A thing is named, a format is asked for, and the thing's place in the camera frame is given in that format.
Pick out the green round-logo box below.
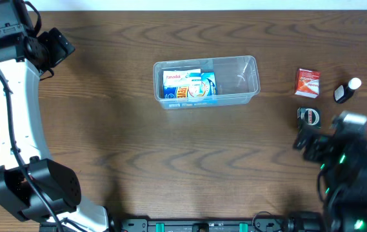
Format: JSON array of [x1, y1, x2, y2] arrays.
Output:
[[297, 107, 321, 129]]

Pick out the blue Kool Fever box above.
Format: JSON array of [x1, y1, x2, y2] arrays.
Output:
[[163, 72, 217, 99]]

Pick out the clear plastic container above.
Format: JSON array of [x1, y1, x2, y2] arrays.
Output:
[[153, 55, 261, 110]]

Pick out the white blue Panadol box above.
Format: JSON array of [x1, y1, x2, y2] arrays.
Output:
[[163, 69, 201, 87]]

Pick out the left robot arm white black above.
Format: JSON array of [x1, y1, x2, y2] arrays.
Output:
[[0, 24, 110, 231]]

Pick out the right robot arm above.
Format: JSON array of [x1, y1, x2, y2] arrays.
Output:
[[284, 126, 367, 231]]

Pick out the red Panadol box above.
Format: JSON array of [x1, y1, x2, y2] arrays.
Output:
[[295, 68, 321, 99]]

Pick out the dark syrup bottle white cap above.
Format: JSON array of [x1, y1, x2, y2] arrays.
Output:
[[333, 77, 362, 104]]

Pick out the black mounting rail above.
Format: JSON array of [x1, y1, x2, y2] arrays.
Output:
[[107, 215, 304, 232]]

